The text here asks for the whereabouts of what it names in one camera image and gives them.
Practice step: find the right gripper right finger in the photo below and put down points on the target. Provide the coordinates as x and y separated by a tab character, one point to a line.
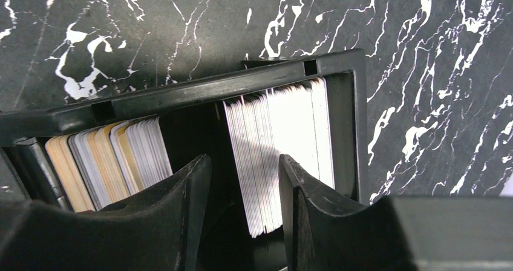
324	230

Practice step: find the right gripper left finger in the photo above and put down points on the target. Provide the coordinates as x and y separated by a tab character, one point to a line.
158	228

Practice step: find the white card stack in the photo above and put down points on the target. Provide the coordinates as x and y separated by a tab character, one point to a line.
293	120
101	166

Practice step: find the black card tray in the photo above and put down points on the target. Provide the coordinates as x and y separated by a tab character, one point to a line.
196	127

